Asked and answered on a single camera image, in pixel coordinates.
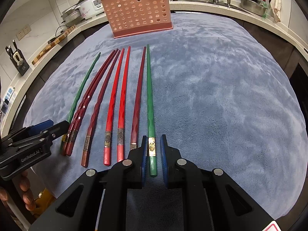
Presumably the white hanging towel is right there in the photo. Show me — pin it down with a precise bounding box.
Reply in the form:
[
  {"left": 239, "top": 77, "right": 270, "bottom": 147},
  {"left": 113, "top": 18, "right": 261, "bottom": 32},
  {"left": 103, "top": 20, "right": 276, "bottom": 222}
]
[{"left": 270, "top": 0, "right": 281, "bottom": 22}]

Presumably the green dish soap bottle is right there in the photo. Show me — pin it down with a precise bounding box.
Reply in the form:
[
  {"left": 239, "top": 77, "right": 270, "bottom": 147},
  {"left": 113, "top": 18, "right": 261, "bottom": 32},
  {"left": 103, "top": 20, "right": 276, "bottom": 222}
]
[{"left": 260, "top": 0, "right": 268, "bottom": 18}]

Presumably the pink perforated utensil holder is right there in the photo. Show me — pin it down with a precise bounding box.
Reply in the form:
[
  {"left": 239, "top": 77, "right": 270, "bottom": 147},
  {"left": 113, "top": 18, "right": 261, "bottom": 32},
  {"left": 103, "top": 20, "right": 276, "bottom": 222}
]
[{"left": 101, "top": 0, "right": 173, "bottom": 39}]

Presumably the white rice cooker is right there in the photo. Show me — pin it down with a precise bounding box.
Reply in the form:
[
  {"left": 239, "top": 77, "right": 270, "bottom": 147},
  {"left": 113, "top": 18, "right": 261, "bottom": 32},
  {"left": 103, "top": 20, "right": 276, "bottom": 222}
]
[{"left": 77, "top": 0, "right": 104, "bottom": 20}]

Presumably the checkered wooden cutting board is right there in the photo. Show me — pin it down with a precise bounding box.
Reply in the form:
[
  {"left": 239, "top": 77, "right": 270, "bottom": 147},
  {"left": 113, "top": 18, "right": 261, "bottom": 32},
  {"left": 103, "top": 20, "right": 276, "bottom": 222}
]
[{"left": 31, "top": 25, "right": 76, "bottom": 65}]

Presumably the blue-grey fleece mat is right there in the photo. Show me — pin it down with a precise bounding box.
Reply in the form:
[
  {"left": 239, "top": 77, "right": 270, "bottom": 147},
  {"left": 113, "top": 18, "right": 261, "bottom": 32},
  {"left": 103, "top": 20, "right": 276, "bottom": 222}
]
[{"left": 23, "top": 14, "right": 307, "bottom": 218}]

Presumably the stainless steel mixing bowl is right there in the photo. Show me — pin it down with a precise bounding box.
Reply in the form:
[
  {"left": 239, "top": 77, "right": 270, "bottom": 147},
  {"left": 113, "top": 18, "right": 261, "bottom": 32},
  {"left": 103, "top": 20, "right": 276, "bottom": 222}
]
[{"left": 240, "top": 0, "right": 267, "bottom": 16}]

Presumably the dark red chopstick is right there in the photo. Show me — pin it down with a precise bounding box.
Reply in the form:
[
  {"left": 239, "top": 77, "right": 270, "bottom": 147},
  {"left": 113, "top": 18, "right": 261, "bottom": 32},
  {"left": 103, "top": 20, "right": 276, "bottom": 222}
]
[
  {"left": 65, "top": 49, "right": 121, "bottom": 157},
  {"left": 60, "top": 49, "right": 119, "bottom": 156},
  {"left": 130, "top": 46, "right": 146, "bottom": 150},
  {"left": 81, "top": 50, "right": 120, "bottom": 168}
]

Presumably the wall power socket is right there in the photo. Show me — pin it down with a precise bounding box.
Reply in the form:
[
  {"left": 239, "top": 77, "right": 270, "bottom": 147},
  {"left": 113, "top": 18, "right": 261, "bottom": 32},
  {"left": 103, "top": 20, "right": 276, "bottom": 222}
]
[{"left": 16, "top": 25, "right": 31, "bottom": 41}]

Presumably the black knife block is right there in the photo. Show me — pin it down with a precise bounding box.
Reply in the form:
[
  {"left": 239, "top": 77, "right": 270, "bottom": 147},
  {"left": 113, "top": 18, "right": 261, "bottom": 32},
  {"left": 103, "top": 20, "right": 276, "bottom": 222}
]
[{"left": 5, "top": 40, "right": 29, "bottom": 76}]

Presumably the stainless steamer pot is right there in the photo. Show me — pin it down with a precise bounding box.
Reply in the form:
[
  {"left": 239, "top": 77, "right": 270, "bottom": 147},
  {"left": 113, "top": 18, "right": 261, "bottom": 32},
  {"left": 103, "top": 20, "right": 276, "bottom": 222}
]
[{"left": 61, "top": 5, "right": 84, "bottom": 27}]

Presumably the stainless steel sink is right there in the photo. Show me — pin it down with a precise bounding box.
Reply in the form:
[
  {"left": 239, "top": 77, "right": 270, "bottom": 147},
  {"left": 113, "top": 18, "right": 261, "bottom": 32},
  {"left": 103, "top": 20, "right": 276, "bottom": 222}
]
[{"left": 169, "top": 0, "right": 246, "bottom": 14}]

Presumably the bright red chopstick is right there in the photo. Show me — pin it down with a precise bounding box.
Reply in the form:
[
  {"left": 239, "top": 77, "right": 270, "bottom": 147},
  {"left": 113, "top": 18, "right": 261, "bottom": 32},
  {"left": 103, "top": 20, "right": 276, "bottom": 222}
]
[
  {"left": 117, "top": 46, "right": 131, "bottom": 162},
  {"left": 103, "top": 49, "right": 125, "bottom": 166}
]

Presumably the person left hand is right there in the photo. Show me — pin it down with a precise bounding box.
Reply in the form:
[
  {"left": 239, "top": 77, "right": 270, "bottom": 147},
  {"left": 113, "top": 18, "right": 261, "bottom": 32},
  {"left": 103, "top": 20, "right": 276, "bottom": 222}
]
[{"left": 0, "top": 170, "right": 37, "bottom": 212}]

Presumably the green chopstick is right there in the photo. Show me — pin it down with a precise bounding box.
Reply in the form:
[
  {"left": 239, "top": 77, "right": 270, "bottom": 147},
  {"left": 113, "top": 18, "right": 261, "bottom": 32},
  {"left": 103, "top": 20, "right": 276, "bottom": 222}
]
[
  {"left": 146, "top": 44, "right": 157, "bottom": 177},
  {"left": 60, "top": 52, "right": 101, "bottom": 155}
]

